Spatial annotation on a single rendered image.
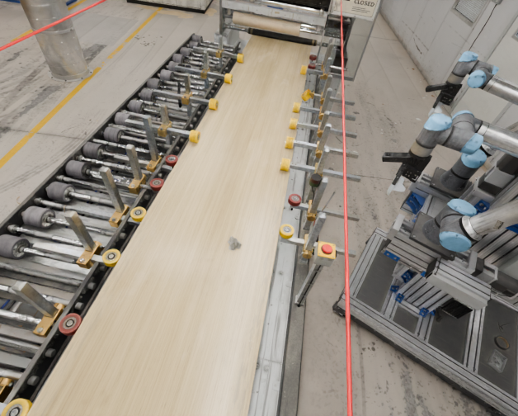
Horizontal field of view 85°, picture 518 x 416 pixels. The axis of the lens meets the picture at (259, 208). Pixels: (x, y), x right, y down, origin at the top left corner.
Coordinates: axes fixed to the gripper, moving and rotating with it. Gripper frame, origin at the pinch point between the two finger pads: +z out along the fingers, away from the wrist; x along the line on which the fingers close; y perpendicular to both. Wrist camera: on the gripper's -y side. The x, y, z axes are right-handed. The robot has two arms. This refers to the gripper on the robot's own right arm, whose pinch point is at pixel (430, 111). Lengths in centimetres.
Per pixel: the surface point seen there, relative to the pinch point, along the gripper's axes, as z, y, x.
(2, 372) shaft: 50, -89, -227
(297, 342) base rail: 62, 0, -145
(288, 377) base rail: 62, 4, -161
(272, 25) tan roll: 26, -193, 126
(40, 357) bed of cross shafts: 50, -83, -216
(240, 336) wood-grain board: 42, -22, -165
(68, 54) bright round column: 98, -430, 2
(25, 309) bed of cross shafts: 71, -122, -211
